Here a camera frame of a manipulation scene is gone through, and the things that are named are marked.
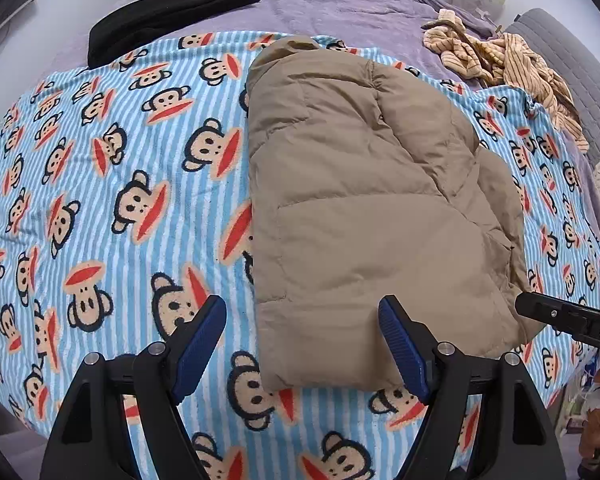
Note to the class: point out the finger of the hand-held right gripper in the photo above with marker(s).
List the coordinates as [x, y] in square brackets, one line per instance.
[545, 310]

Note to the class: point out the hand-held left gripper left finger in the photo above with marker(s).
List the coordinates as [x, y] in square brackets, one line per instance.
[202, 340]

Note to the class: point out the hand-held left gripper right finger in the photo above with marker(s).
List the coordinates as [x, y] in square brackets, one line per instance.
[400, 345]

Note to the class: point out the tan puffer jacket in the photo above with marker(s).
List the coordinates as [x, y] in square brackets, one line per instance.
[355, 200]

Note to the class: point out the person's right hand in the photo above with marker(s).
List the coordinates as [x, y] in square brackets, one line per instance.
[591, 440]

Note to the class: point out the blue striped monkey print blanket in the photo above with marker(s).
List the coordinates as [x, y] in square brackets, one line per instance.
[130, 160]

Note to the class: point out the grey padded headboard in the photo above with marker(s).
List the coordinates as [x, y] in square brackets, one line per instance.
[580, 70]

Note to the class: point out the yellow striped plush garment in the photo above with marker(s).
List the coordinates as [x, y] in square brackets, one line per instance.
[520, 60]

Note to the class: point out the black folded garment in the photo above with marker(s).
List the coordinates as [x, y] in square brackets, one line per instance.
[170, 10]

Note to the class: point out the purple bed blanket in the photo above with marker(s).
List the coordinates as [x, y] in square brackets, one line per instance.
[340, 5]

